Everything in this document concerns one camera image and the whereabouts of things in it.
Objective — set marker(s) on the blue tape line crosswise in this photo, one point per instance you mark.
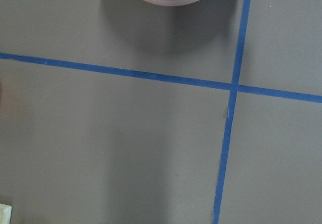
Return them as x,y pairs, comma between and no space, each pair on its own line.
165,78

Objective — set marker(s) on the wooden cutting board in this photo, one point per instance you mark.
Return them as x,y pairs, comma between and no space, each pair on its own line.
5,214

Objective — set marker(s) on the blue tape line lengthwise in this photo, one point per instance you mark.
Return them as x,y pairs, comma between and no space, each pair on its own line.
231,109

